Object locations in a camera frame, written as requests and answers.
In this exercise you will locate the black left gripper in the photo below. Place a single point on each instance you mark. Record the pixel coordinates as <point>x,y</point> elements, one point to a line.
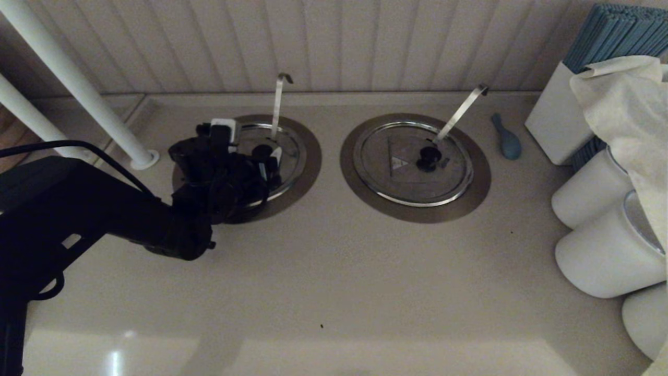
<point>219,183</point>

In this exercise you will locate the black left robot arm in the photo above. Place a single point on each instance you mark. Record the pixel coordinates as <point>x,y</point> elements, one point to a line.
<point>104,209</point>

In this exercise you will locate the blue plastic spoon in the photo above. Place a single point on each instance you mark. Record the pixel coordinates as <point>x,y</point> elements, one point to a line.
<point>509,143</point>

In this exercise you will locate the white pole base flange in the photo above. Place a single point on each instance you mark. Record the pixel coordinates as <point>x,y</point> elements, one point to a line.
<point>152,158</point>

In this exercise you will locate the white round pole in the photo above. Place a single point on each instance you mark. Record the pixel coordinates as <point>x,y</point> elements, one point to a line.
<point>78,78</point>
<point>26,112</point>

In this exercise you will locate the white rectangular holder box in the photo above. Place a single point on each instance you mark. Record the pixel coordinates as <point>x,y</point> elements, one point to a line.
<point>553,120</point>

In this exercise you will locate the white cylindrical canister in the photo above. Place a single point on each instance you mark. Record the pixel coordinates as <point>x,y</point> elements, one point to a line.
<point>589,193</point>
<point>647,318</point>
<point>600,256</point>

